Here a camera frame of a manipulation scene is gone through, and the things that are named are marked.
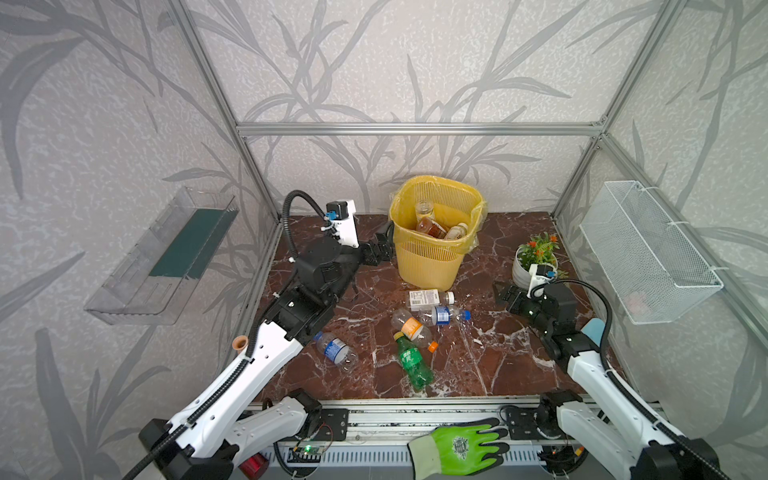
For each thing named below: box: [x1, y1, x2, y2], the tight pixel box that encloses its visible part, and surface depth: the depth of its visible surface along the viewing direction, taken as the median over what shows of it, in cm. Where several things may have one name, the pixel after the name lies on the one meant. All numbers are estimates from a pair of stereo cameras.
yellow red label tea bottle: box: [416, 217, 447, 239], surface depth 94 cm
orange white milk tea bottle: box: [444, 222, 468, 240], surface depth 95 cm
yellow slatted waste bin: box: [389, 176, 487, 291], surface depth 93 cm
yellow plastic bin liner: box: [389, 175, 488, 255], surface depth 91 cm
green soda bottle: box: [394, 331, 434, 392], surface depth 82 cm
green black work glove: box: [407, 417, 509, 480], surface depth 71 cm
